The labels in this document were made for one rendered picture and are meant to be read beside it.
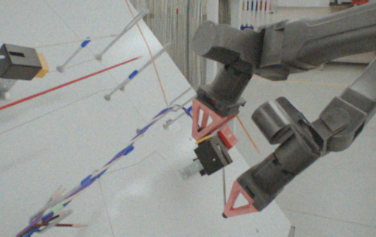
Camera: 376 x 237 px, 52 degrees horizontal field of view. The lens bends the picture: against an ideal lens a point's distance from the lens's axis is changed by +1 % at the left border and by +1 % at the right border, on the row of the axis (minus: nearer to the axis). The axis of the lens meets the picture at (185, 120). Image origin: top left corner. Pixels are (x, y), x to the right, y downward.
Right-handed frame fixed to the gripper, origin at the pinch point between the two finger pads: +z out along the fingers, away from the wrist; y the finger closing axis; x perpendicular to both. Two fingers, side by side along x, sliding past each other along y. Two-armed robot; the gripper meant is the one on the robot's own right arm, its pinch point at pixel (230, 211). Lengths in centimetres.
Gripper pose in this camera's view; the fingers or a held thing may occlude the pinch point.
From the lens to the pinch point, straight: 73.0
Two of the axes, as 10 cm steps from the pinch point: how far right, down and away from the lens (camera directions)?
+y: -4.9, 1.1, -8.6
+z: -6.1, 6.7, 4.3
